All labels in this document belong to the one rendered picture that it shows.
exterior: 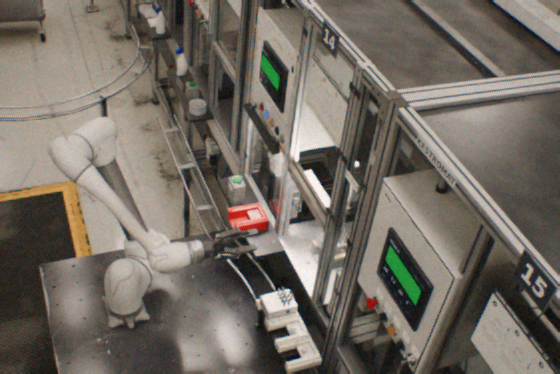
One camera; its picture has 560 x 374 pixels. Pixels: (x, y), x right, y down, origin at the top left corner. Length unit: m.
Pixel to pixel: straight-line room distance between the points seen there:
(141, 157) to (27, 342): 1.73
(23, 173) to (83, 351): 2.21
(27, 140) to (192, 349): 2.73
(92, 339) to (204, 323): 0.49
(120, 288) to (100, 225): 1.61
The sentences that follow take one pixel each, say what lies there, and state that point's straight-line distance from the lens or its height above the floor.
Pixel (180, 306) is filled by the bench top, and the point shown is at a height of 0.68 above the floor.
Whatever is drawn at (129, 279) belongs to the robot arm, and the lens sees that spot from 2.83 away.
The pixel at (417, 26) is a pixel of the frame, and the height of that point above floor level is 2.01.
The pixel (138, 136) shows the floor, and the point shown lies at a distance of 5.12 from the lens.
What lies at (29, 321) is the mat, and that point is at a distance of 3.94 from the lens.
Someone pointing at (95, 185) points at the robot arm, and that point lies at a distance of 2.63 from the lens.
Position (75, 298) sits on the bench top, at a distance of 3.12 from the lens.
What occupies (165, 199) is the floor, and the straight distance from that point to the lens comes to 4.57.
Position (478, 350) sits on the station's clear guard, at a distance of 1.86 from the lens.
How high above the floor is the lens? 3.05
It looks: 40 degrees down
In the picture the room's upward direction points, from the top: 7 degrees clockwise
